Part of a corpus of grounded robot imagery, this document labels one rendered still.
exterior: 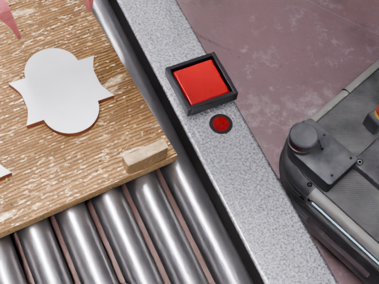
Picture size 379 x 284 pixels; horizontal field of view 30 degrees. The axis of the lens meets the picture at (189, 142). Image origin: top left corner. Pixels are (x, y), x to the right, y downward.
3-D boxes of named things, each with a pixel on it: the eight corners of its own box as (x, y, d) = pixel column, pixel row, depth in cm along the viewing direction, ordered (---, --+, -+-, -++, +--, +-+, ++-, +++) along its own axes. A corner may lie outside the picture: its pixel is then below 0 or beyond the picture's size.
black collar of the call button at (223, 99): (213, 58, 101) (214, 50, 100) (237, 99, 98) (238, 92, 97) (164, 74, 99) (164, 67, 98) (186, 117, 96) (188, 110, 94)
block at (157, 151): (162, 147, 91) (163, 136, 89) (169, 158, 90) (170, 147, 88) (121, 165, 89) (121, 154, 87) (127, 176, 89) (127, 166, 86)
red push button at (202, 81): (210, 64, 101) (211, 58, 99) (229, 97, 98) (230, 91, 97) (172, 76, 99) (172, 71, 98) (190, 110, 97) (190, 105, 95)
